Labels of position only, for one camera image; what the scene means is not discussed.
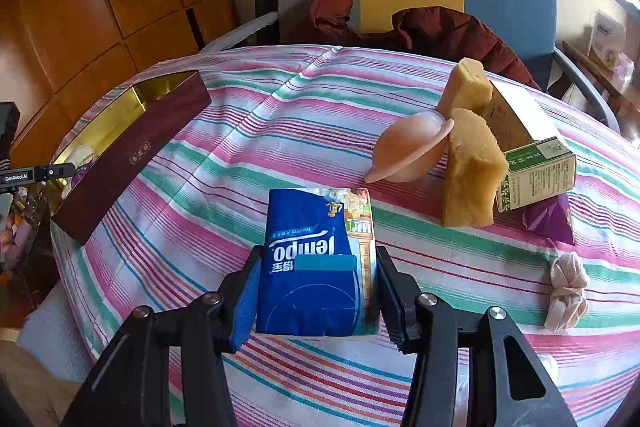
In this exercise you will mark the striped tablecloth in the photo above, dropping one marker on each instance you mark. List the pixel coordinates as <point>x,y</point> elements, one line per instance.
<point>300,132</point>

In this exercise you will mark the beige knotted cloth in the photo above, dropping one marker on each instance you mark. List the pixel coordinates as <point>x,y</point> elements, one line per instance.
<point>565,292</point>

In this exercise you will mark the maroon padded jacket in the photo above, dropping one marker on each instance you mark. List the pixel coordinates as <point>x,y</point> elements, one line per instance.
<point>450,37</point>

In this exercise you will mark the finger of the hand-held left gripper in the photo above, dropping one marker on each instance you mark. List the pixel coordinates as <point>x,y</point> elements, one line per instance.
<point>52,173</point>

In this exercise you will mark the small pink packet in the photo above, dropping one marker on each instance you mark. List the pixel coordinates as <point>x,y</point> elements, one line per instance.
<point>624,69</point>

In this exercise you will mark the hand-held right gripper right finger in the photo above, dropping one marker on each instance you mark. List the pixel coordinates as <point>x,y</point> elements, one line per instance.
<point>392,302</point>

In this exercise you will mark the green and white carton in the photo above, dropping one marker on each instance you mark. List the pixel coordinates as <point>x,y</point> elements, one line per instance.
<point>540,177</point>

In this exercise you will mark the pink planet-shaped toy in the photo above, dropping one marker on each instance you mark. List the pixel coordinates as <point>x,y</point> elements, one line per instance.
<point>405,147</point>

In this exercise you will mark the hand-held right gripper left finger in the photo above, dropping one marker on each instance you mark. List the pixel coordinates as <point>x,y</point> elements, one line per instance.
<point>242,307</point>

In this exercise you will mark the maroon box with gold lining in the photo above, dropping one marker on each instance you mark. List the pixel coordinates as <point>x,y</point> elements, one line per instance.
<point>130,157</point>

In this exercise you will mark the yellow sponge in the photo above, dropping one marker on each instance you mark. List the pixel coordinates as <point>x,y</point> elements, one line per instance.
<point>467,87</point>
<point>470,177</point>

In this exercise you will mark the wooden side table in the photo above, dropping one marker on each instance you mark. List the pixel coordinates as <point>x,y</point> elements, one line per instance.
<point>595,72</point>

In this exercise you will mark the blue tissue pack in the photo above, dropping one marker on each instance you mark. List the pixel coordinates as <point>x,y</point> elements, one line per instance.
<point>310,287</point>

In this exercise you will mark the white printed box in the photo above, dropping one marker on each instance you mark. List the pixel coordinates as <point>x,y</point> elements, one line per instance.
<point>607,37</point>

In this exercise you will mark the purple snack packet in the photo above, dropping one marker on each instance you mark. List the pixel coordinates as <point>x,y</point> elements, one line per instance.
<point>550,219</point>

